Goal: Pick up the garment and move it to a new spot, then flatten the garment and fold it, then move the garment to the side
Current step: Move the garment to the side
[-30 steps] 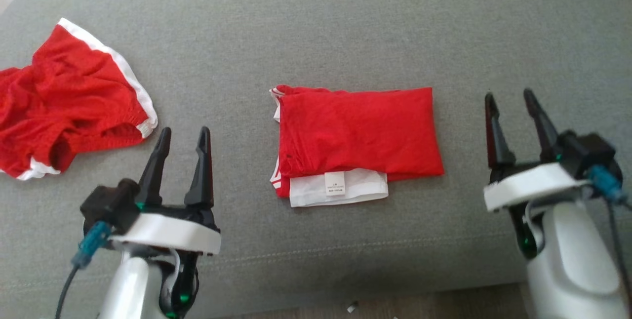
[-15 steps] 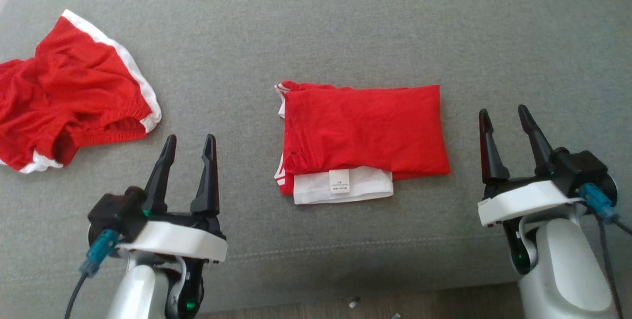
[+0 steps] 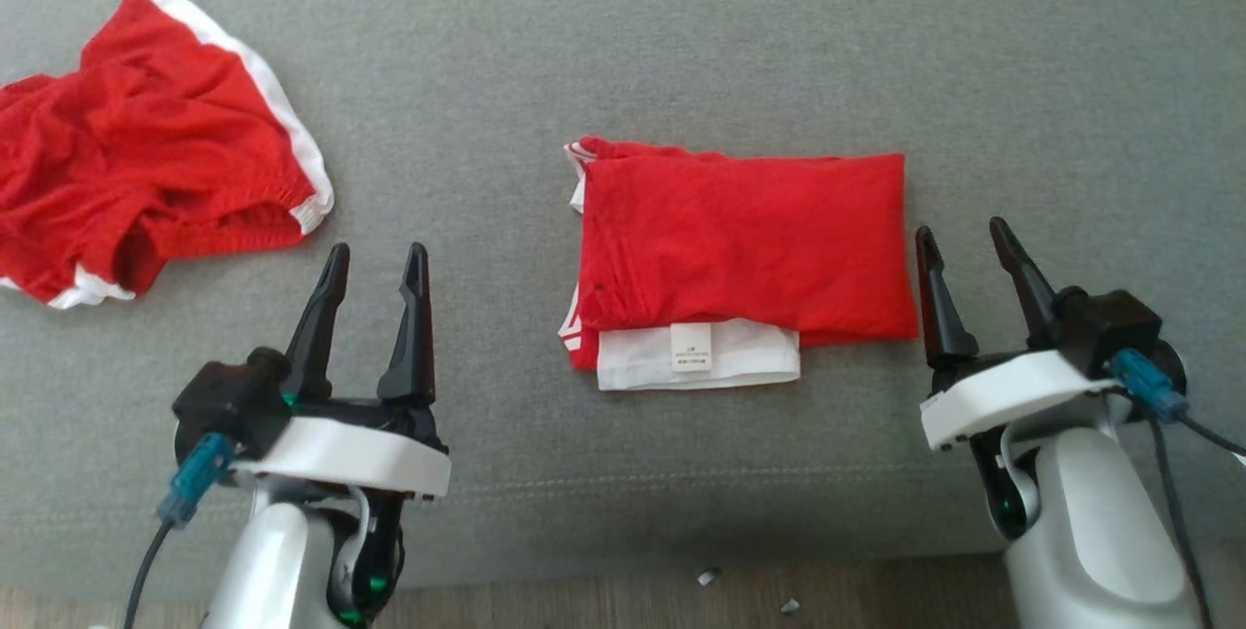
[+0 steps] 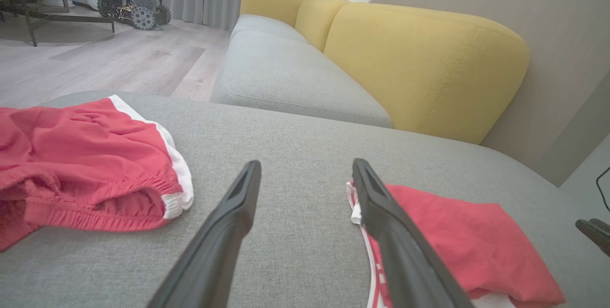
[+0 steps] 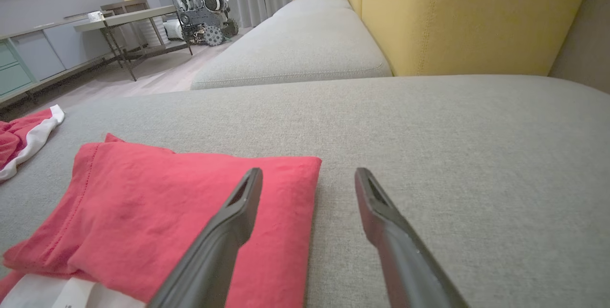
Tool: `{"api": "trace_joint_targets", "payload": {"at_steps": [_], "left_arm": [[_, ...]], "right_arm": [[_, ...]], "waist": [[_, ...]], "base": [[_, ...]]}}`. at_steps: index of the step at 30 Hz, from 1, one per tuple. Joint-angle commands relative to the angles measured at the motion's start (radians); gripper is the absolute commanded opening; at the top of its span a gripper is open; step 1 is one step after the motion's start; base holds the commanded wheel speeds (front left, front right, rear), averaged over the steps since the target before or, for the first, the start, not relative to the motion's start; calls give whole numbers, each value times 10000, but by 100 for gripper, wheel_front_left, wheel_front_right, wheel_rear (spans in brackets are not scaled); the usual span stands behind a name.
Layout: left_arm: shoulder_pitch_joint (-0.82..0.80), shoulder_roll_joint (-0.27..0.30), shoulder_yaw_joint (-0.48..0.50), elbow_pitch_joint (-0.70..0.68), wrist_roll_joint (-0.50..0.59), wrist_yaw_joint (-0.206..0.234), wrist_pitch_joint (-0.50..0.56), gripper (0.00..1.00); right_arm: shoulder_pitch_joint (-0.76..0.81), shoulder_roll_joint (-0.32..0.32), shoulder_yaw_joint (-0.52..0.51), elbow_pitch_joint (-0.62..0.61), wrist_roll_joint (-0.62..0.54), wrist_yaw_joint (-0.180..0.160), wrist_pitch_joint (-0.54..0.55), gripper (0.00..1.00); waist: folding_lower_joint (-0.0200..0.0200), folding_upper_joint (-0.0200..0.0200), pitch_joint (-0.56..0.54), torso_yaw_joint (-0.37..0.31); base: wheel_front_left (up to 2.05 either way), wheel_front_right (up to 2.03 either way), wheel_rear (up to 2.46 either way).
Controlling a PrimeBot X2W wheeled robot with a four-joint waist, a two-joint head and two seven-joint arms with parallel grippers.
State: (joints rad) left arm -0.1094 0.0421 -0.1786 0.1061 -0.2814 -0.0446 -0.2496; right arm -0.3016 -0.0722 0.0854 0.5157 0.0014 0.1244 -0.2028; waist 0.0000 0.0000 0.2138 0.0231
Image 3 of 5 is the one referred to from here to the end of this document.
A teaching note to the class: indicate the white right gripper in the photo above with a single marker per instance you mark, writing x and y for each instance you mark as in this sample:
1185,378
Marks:
1012,390

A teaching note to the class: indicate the small white paper scrap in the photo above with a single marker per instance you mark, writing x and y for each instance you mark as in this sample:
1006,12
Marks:
789,606
708,576

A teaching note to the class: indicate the red shorts with white trim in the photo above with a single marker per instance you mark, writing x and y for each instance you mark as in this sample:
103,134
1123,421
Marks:
146,152

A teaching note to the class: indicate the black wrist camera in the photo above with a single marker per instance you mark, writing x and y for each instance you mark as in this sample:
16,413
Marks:
229,400
1119,322

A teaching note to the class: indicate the red shirt with striped trim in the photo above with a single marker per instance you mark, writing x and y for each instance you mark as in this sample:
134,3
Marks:
740,240

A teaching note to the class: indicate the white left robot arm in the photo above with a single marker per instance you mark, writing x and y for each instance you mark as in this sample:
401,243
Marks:
268,561

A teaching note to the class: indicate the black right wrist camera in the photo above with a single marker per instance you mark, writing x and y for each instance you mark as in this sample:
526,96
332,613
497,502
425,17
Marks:
1119,322

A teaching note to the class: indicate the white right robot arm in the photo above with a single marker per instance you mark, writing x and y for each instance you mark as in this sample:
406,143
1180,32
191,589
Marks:
1081,532

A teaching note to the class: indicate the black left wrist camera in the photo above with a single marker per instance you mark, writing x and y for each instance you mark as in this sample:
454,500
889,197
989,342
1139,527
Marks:
229,400

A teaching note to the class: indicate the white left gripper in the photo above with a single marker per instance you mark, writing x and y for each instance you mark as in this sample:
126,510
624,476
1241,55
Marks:
350,454

